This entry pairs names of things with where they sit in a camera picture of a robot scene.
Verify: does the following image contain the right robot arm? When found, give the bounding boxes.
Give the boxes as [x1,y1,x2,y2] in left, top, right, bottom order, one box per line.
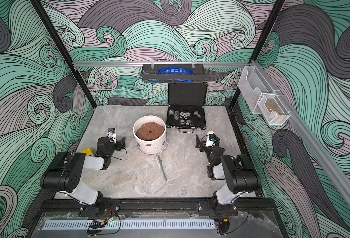
[195,132,261,217]

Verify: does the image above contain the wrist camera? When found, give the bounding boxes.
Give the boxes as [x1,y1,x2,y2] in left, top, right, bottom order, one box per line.
[108,128,116,141]
[206,131,218,147]

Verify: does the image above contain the green scrub brush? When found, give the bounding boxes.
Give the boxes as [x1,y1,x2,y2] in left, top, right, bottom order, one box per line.
[155,155,168,181]

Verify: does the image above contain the aluminium wall rail back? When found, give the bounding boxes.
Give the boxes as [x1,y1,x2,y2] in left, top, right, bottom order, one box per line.
[72,60,250,68]

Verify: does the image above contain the white perforated cable duct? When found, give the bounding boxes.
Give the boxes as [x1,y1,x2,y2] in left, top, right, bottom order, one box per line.
[42,219,216,231]

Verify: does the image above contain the aluminium wall rail right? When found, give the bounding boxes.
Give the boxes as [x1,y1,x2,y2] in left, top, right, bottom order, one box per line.
[250,60,350,207]

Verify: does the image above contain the blue item on shelf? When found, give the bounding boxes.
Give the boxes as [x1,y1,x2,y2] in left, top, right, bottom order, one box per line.
[152,67,194,82]

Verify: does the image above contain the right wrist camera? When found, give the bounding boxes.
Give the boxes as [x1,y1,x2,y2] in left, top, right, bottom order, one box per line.
[206,131,218,147]

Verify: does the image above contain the large clear wall bin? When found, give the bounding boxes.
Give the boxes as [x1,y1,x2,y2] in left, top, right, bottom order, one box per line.
[238,65,275,114]

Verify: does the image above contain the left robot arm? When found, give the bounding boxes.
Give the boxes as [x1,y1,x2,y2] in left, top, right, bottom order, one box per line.
[40,136,126,216]

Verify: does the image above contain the white ceramic pot with mud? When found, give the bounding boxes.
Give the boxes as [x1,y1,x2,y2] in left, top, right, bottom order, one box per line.
[133,116,168,155]

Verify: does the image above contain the aluminium wall rail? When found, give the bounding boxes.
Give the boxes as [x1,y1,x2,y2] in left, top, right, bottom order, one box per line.
[72,60,250,68]
[250,60,350,207]

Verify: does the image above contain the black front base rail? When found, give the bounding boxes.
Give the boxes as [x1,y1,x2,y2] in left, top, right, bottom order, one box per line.
[40,197,277,212]

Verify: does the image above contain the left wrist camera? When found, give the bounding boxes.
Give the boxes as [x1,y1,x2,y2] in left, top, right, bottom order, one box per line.
[108,128,116,141]

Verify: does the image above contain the small clear wall bin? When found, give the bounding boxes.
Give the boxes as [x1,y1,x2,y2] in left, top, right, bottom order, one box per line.
[257,94,291,126]

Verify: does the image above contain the black poker chip case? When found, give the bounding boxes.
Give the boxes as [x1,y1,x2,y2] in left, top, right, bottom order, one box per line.
[166,82,208,133]

